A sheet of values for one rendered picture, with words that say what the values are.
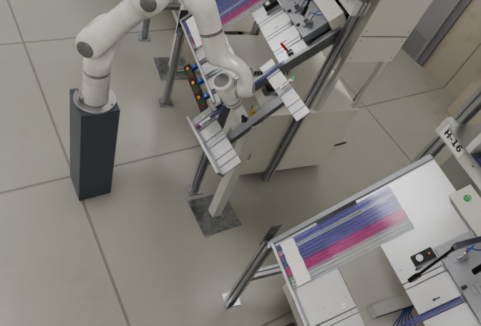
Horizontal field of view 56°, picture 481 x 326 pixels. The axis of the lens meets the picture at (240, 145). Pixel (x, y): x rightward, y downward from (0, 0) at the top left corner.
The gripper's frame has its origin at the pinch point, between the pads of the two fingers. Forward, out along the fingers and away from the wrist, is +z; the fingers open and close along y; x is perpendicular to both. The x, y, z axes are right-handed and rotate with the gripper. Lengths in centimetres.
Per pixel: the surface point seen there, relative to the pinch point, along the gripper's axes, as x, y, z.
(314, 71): 55, -45, 71
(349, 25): 63, -11, -1
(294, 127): 23, -11, 57
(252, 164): -9, -17, 81
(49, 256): -120, -4, 23
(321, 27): 53, -20, 1
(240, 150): -9.6, 1.6, 23.2
